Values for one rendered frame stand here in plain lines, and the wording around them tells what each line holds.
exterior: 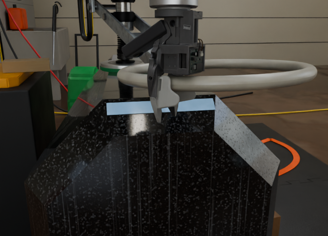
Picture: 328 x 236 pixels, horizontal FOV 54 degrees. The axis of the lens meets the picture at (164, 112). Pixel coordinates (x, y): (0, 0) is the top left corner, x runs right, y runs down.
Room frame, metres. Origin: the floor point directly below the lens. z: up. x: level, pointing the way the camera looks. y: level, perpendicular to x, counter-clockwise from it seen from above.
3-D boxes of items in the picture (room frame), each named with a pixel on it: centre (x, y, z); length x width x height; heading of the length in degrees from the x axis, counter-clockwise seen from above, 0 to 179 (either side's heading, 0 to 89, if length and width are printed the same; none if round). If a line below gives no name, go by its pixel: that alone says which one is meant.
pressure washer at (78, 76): (2.86, 0.72, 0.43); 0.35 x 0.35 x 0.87; 86
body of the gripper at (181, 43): (0.62, -0.02, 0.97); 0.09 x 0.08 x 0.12; 58
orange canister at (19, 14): (4.25, 1.85, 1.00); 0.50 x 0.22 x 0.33; 11
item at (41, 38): (4.41, 1.66, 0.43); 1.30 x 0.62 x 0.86; 11
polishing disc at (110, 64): (1.40, 0.17, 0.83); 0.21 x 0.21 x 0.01
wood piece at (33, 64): (1.50, 0.64, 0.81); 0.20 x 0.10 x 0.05; 109
